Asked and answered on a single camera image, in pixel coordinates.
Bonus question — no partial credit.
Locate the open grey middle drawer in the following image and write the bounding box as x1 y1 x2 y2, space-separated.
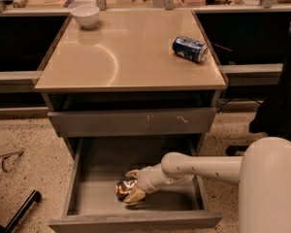
49 136 221 233

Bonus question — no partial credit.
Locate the crushed orange soda can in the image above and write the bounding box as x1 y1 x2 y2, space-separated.
115 179 136 201

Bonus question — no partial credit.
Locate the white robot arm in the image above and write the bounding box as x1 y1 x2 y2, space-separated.
124 137 291 233

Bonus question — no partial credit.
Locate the white bowl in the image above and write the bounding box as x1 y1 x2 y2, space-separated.
71 5 100 28

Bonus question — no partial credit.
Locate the grey drawer cabinet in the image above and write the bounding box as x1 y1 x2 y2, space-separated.
34 8 228 233

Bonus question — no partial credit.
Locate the black chair leg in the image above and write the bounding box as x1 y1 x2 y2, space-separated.
0 190 42 233

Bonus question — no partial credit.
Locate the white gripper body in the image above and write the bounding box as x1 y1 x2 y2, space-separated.
137 165 161 193

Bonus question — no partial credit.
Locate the cable on floor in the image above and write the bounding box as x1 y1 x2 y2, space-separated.
0 150 25 174

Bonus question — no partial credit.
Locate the black office chair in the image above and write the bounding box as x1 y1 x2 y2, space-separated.
248 22 291 141

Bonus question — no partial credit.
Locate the closed grey top drawer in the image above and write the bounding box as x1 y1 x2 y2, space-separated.
48 108 216 138

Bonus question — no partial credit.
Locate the blue soda can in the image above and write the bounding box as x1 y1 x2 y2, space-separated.
172 36 208 63

